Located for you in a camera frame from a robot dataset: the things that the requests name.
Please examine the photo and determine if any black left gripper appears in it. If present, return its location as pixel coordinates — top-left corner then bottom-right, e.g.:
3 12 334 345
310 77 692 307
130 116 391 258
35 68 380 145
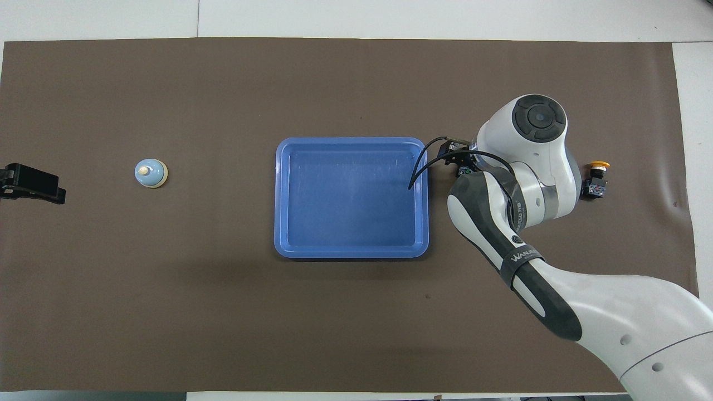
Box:
0 163 66 205

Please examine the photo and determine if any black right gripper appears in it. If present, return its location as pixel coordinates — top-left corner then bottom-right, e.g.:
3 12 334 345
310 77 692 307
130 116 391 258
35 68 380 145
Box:
437 140 478 167

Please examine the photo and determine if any yellow push button switch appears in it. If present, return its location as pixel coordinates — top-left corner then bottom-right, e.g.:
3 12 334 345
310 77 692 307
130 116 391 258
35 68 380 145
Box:
581 160 611 199

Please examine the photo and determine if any light blue desk bell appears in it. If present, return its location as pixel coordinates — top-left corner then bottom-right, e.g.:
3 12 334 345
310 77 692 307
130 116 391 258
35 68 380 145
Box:
134 158 169 189

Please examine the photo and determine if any blue plastic tray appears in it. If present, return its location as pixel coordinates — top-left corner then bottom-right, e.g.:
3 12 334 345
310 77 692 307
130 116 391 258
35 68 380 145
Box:
274 137 430 260

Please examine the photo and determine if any brown table mat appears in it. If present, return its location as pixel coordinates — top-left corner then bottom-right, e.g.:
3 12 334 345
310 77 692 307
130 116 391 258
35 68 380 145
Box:
0 38 705 394

